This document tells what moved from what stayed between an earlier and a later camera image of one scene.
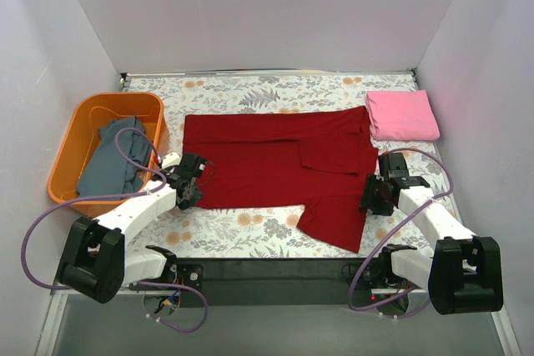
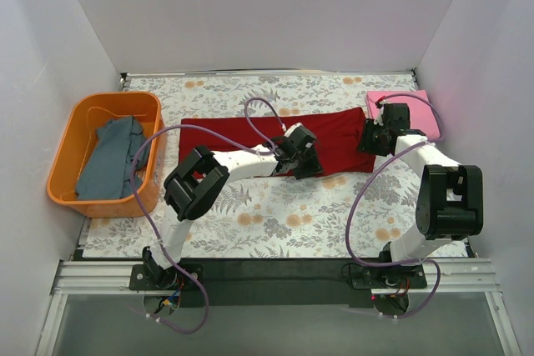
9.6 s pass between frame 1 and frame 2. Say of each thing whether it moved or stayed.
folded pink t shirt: stayed
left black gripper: moved
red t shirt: moved
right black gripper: moved
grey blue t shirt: stayed
